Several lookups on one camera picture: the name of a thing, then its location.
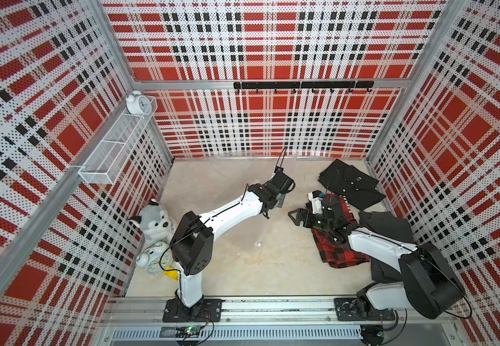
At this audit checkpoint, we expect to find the white alarm clock on table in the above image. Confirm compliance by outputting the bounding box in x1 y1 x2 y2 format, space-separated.
136 242 173 275

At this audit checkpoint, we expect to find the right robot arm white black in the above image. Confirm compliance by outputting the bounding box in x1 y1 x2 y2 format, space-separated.
288 191 466 319

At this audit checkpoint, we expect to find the white wire mesh shelf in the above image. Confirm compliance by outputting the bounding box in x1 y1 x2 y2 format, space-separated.
79 95 157 185

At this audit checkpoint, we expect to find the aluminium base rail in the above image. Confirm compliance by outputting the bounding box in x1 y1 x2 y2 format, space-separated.
94 296 466 345

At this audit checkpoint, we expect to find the grey white husky plush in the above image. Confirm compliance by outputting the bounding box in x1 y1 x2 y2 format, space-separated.
129 198 176 245

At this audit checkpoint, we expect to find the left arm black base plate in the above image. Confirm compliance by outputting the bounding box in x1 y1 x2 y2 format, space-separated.
162 298 223 323

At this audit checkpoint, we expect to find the black wall hook rail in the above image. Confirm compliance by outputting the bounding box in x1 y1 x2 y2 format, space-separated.
233 81 375 91

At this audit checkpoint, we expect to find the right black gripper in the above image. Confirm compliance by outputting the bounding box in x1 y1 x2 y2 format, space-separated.
288 208 333 234

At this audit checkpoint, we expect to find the white alarm clock on shelf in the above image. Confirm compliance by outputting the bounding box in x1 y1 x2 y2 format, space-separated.
126 90 152 115

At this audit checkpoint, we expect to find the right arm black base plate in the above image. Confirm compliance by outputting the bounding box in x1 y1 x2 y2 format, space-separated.
334 297 397 321

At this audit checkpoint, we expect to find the red black plaid shirt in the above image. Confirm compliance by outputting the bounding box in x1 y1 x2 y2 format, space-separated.
311 194 370 269

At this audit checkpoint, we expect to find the green circuit board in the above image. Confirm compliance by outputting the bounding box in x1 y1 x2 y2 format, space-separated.
159 326 201 339

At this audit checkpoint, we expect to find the yellow small block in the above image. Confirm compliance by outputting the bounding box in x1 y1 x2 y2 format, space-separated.
163 267 179 281

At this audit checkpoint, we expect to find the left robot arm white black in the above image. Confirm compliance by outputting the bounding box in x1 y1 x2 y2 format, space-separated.
170 167 295 308

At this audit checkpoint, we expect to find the clear plastic vacuum bag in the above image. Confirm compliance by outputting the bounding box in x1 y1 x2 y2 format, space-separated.
227 156 317 249

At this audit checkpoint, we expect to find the black folded shirt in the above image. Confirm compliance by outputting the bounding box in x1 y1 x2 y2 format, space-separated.
318 159 386 210

